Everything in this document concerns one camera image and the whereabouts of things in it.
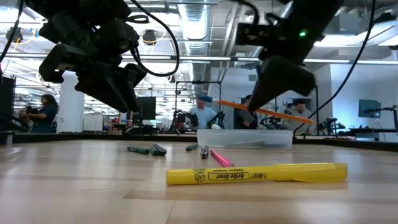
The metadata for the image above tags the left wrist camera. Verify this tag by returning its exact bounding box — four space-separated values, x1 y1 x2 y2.
93 18 140 61

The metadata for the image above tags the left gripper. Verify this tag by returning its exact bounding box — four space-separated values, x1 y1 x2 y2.
38 43 148 114

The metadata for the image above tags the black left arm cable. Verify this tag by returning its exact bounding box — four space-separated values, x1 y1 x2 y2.
0 0 25 63

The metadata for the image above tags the yellow highlighter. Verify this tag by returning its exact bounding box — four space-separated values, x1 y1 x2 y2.
165 162 349 187

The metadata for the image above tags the clear plastic supply box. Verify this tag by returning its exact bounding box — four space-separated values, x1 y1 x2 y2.
197 128 294 151

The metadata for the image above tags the wall-mounted monitor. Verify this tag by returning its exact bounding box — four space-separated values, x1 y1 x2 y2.
358 98 382 119

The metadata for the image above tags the pink pencil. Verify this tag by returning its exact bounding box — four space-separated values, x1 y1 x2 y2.
210 149 236 169

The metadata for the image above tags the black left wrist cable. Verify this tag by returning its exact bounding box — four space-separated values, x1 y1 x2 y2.
124 0 182 78

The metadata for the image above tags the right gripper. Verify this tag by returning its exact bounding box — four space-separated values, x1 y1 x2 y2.
248 13 331 113

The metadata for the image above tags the white cabinet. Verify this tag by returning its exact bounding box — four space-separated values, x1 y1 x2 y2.
82 113 104 132

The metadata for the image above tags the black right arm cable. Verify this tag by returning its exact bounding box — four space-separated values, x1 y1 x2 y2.
292 0 377 136

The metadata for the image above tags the white pillar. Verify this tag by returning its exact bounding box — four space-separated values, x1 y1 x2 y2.
56 70 86 134

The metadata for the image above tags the black frame stand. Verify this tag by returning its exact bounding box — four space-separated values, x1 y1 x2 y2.
314 84 320 135
174 80 223 132

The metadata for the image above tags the person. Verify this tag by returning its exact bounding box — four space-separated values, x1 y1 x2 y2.
18 93 60 134
186 96 219 130
234 94 261 130
280 98 316 136

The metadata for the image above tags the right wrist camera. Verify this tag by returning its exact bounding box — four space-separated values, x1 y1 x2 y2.
235 22 272 47

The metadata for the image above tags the black aluminium table frame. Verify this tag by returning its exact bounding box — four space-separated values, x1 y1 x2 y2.
0 132 398 153

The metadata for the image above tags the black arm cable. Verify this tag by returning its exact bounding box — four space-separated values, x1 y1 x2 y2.
0 0 25 63
292 0 377 136

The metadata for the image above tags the silver ventilation duct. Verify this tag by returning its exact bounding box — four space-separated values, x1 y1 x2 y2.
177 0 213 95

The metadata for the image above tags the black monitor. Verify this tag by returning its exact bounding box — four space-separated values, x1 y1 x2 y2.
136 96 157 122

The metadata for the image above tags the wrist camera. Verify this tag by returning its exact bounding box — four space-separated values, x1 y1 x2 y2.
235 22 272 47
93 18 140 61

